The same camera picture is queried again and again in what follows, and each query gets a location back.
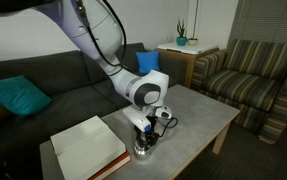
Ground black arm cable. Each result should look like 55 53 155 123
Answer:
75 0 128 77

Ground small white plant pot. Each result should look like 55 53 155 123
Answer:
187 37 199 46

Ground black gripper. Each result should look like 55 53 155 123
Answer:
134 116 160 146

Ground dark grey patterned sofa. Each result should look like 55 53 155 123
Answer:
0 42 187 180

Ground white wrist-mounted module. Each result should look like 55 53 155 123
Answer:
154 105 173 120

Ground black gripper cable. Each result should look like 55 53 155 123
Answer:
154 116 179 138

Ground teal throw pillow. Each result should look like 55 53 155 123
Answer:
0 74 53 117

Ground wooden side table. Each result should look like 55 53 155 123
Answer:
156 47 220 89

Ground red book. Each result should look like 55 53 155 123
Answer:
89 151 132 180

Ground white flat board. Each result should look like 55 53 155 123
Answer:
157 42 219 55

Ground blue throw pillow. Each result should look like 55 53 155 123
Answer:
135 50 161 75

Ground teal pot with plant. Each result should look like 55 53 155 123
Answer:
176 18 189 47

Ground large white book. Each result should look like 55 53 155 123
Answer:
50 115 127 180

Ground striped armchair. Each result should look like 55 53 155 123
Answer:
191 38 287 145

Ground grey window blinds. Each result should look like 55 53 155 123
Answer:
227 0 287 46

